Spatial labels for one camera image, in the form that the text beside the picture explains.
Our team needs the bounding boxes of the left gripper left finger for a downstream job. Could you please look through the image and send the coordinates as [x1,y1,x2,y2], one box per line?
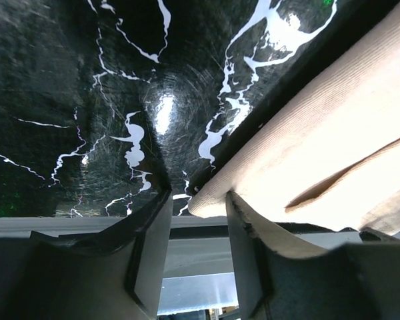
[0,190,173,319]

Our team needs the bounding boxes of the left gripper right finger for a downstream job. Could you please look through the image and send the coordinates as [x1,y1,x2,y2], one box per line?
[225,192,400,319]

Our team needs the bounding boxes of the beige t shirt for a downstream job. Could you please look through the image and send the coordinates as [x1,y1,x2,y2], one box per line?
[188,0,400,259]

